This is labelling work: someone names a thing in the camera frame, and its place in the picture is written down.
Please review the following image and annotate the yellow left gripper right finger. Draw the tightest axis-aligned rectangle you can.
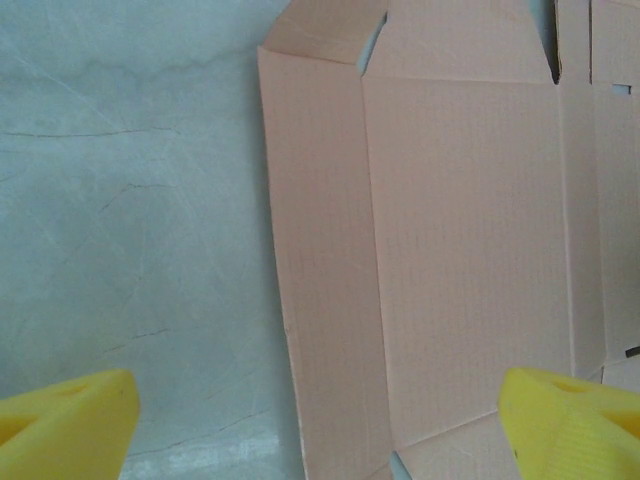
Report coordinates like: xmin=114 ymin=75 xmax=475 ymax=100
xmin=499 ymin=366 xmax=640 ymax=480

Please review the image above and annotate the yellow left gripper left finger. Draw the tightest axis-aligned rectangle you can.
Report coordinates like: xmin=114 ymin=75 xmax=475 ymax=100
xmin=0 ymin=368 xmax=141 ymax=480

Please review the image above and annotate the salmon cardboard paper box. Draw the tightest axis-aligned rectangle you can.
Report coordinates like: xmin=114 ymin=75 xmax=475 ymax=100
xmin=256 ymin=0 xmax=640 ymax=480

